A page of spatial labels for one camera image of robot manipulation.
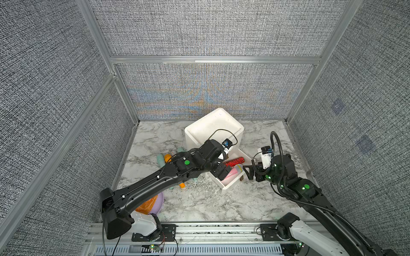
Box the pink microphone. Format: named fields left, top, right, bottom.
left=223, top=164, right=243, bottom=183

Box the glittery red microphone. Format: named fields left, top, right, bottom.
left=225, top=157, right=245, bottom=167

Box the white bottom drawer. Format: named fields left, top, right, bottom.
left=208, top=149, right=252, bottom=194

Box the mint green microphone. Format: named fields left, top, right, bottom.
left=157, top=154, right=166, bottom=168
left=177, top=147, right=198, bottom=183

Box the orange microphone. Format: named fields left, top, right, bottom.
left=164, top=154, right=186, bottom=189

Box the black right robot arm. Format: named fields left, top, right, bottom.
left=244, top=154, right=396, bottom=256

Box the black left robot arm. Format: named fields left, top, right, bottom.
left=99, top=139, right=233, bottom=240

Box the white drawer cabinet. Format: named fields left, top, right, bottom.
left=185, top=108, right=245, bottom=152

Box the purple plate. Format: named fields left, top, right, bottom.
left=149, top=192, right=164, bottom=214

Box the orange pastry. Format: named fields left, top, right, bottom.
left=135, top=195, right=158, bottom=214

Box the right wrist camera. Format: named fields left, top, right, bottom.
left=259, top=146, right=273, bottom=169

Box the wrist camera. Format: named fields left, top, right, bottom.
left=218, top=139, right=233, bottom=161
left=259, top=146, right=273, bottom=169

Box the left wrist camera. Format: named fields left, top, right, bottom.
left=218, top=139, right=233, bottom=161

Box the left camera cable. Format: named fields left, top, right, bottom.
left=207, top=128, right=239, bottom=146

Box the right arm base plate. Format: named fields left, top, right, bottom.
left=259, top=224, right=281, bottom=242

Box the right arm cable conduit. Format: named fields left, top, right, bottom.
left=268, top=131, right=379, bottom=256

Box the aluminium front rail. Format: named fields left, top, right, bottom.
left=81, top=221, right=302, bottom=256

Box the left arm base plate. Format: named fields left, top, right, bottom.
left=131, top=224, right=177, bottom=242

